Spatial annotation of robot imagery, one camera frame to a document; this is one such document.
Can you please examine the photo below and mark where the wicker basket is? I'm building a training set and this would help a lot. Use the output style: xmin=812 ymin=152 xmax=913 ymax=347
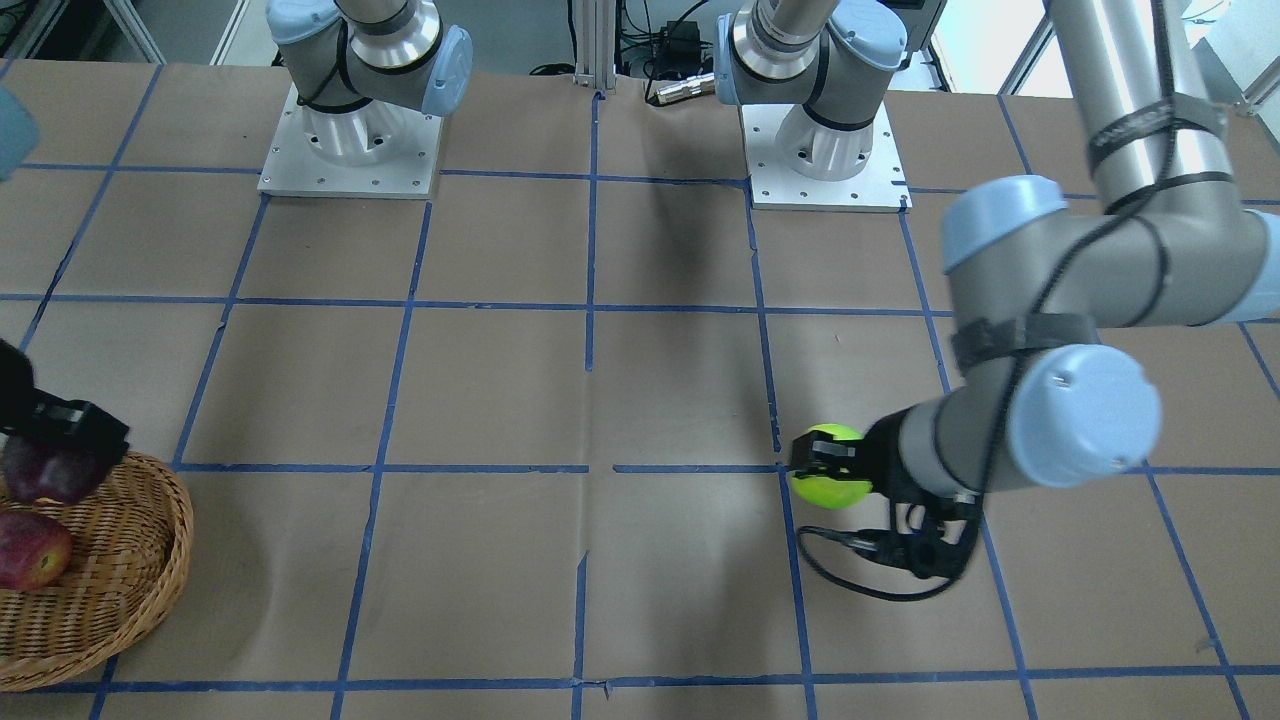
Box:
xmin=1 ymin=451 xmax=195 ymax=692

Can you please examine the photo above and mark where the red yellow apple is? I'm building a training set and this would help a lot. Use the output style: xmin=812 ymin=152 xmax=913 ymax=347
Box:
xmin=1 ymin=510 xmax=74 ymax=592

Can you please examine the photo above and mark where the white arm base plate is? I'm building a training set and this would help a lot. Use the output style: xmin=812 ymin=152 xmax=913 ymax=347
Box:
xmin=740 ymin=104 xmax=913 ymax=213

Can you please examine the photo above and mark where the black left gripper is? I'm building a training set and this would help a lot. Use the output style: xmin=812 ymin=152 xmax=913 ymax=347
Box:
xmin=790 ymin=410 xmax=984 ymax=583

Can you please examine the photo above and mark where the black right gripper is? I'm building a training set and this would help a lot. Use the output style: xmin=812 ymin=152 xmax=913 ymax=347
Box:
xmin=1 ymin=340 xmax=131 ymax=479

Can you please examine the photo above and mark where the aluminium frame post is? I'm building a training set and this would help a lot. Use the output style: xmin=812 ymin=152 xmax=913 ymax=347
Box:
xmin=568 ymin=1 xmax=621 ymax=96

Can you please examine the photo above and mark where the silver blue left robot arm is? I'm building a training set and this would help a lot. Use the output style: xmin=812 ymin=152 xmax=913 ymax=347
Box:
xmin=788 ymin=1 xmax=1277 ymax=587

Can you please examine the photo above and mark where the green apple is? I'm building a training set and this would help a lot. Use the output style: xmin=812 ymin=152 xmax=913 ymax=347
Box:
xmin=788 ymin=423 xmax=873 ymax=510

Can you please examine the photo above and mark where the dark red apple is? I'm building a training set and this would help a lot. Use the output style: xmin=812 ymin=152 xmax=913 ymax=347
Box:
xmin=3 ymin=436 xmax=113 ymax=505

